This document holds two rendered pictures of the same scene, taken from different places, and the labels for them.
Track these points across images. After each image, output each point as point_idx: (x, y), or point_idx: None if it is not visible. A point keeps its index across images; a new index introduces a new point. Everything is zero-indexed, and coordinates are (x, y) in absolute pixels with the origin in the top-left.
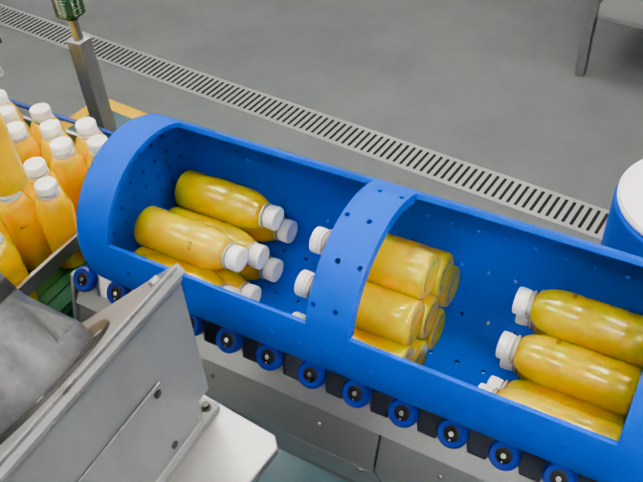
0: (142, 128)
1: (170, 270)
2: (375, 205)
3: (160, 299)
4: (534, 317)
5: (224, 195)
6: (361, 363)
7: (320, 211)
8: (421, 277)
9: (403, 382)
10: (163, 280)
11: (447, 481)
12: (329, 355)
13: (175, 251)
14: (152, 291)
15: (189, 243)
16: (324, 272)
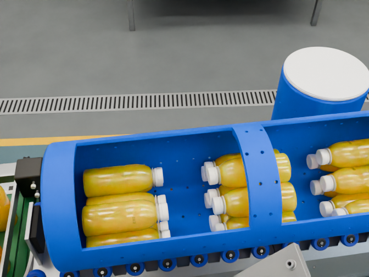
0: (61, 159)
1: (296, 250)
2: (255, 140)
3: (309, 274)
4: (336, 162)
5: (124, 176)
6: (288, 234)
7: (171, 158)
8: (290, 170)
9: (315, 231)
10: (303, 260)
11: (318, 267)
12: (266, 239)
13: (123, 228)
14: (306, 272)
15: (133, 218)
16: (256, 194)
